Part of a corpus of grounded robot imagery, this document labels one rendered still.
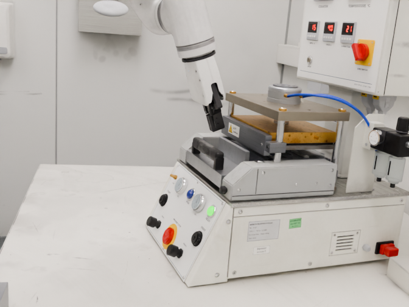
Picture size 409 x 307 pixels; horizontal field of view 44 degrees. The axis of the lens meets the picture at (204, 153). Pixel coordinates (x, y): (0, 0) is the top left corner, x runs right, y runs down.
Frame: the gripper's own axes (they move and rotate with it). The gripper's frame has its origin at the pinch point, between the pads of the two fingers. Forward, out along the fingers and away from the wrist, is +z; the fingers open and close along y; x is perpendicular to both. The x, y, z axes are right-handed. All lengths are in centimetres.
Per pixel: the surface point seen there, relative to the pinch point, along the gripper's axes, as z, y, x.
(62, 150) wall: 40, -162, -31
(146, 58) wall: 7, -154, 25
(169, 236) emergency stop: 21.4, 1.7, -18.3
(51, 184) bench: 19, -54, -40
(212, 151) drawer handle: 4.5, 5.2, -4.3
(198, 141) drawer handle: 4.3, -3.8, -4.1
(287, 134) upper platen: 5.2, 10.4, 11.7
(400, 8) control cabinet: -14.3, 16.5, 39.9
